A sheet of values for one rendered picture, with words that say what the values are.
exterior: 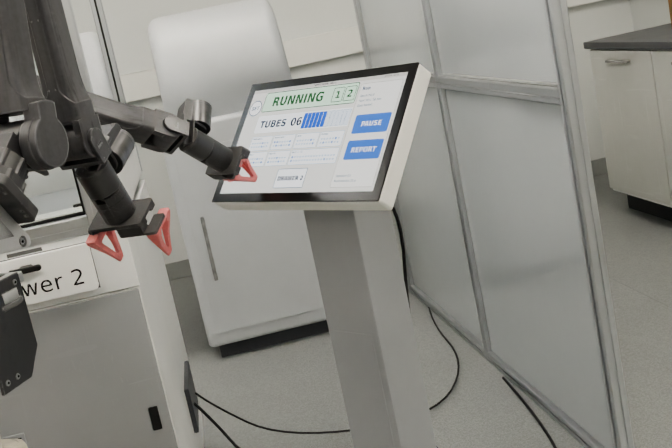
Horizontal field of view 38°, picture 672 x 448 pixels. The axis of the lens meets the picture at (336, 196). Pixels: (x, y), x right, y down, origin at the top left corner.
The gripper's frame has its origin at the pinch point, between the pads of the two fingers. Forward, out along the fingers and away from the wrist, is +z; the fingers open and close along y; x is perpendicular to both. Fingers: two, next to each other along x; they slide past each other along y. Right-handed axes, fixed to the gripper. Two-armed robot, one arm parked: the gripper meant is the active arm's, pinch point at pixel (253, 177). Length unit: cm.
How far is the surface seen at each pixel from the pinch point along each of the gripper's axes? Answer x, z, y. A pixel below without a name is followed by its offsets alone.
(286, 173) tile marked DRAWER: -1.2, 1.0, -9.4
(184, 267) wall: -39, 194, 292
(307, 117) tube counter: -14.8, 1.0, -10.3
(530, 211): -31, 91, -9
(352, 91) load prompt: -20.3, 1.2, -21.9
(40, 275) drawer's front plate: 32, -19, 40
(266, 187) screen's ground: 2.0, 0.9, -4.4
